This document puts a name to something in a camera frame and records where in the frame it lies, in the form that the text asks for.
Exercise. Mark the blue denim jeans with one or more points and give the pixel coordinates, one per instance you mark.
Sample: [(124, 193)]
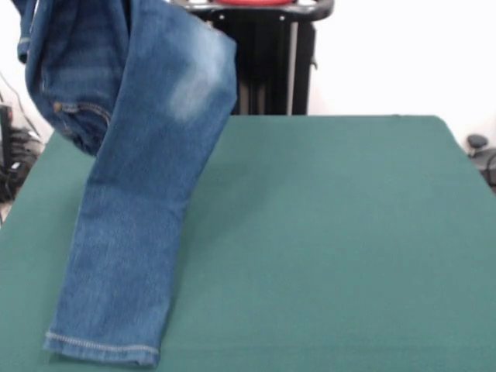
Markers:
[(135, 193)]

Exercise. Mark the dark green table cloth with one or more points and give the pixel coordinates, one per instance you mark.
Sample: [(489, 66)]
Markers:
[(348, 252)]

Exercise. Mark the black equipment box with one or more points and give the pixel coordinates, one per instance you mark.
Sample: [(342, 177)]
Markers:
[(4, 124)]

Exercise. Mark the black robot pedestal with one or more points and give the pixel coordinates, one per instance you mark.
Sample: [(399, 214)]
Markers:
[(271, 58)]

